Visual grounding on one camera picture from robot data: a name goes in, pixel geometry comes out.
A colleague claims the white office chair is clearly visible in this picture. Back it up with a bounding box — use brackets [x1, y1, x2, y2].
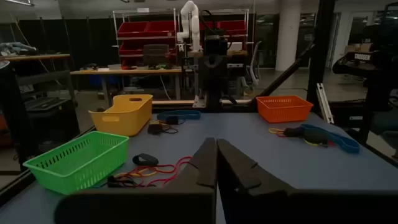
[241, 40, 263, 88]

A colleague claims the wooden side table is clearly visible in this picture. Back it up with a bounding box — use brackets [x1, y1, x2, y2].
[0, 53, 78, 103]

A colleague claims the black equipment cart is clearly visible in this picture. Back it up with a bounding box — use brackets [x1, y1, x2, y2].
[0, 60, 81, 171]

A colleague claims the black equipment box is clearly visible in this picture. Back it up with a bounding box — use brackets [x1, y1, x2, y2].
[142, 43, 170, 67]

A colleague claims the red storage bin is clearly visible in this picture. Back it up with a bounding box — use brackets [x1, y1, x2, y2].
[117, 21, 149, 39]
[146, 20, 177, 38]
[119, 42, 145, 57]
[217, 20, 248, 36]

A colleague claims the white round pillar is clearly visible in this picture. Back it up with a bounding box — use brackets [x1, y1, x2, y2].
[275, 0, 302, 72]

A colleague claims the long wooden workbench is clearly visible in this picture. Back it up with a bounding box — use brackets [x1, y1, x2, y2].
[70, 67, 183, 108]

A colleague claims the pale blue device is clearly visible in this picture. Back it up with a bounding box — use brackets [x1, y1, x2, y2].
[0, 42, 39, 56]

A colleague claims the black diagonal frame brace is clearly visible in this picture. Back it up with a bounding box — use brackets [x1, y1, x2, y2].
[255, 42, 315, 100]

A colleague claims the ceiling light strip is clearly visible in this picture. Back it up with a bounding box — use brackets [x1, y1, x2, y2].
[4, 0, 35, 7]

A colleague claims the thin red rubber band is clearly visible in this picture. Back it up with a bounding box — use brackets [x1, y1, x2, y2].
[123, 156, 193, 189]
[275, 131, 336, 147]

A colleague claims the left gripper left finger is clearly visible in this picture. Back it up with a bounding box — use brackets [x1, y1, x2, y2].
[161, 138, 218, 192]

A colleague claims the silver aluminium extrusion bar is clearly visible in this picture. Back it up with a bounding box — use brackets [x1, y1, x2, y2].
[316, 82, 335, 124]

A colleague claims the metal shelf rack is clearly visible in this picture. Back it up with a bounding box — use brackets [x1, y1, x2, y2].
[112, 8, 250, 68]

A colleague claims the black keyboard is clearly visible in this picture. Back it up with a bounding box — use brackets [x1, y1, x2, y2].
[24, 96, 68, 113]

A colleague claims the cardboard box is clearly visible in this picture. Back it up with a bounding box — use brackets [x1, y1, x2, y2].
[344, 42, 373, 54]

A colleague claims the black rig frame post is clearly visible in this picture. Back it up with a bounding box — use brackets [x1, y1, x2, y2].
[306, 0, 337, 106]

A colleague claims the small wooden table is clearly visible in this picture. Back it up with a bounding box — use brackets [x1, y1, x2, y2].
[187, 49, 249, 97]

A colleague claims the black curtain partition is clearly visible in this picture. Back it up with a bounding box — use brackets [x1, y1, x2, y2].
[0, 17, 119, 91]

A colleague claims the wide blue rubber band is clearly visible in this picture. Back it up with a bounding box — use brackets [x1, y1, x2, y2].
[156, 110, 202, 123]
[298, 123, 361, 155]

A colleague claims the orange plastic basket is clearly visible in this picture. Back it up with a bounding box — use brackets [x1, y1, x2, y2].
[256, 95, 314, 124]

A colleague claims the yellow plastic basket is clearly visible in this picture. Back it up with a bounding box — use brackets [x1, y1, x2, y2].
[88, 94, 154, 138]

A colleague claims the wide black rubber band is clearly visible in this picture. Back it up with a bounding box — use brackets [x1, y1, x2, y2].
[132, 153, 160, 167]
[147, 123, 163, 136]
[303, 128, 329, 146]
[107, 175, 137, 189]
[282, 126, 304, 138]

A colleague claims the green plastic basket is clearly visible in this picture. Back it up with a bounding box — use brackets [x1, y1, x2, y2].
[23, 130, 130, 196]

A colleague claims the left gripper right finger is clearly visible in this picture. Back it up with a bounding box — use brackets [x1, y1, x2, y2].
[216, 138, 293, 195]

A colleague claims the silver arm base bracket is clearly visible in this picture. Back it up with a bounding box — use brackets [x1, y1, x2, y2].
[192, 95, 208, 109]

